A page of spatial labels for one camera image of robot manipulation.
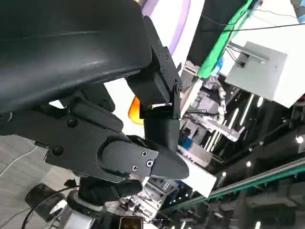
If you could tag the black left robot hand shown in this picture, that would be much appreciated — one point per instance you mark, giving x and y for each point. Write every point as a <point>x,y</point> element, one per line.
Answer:
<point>71,47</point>

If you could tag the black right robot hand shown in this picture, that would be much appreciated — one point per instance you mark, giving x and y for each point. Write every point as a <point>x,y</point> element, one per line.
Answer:
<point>104,190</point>

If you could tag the orange and white bread roll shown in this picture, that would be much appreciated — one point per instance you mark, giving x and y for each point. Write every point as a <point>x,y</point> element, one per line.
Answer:
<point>134,113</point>

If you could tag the lilac plate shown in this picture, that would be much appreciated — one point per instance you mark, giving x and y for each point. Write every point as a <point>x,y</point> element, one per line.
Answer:
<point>182,21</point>

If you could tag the green cloth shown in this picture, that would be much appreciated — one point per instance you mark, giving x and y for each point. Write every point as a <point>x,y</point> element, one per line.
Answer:
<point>218,47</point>

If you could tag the white machine housing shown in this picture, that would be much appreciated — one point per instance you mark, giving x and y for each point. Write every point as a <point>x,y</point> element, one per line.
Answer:
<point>262,71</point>

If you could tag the teal metal rail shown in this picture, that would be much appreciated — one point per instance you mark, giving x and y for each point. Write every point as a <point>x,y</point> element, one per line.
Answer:
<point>250,182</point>

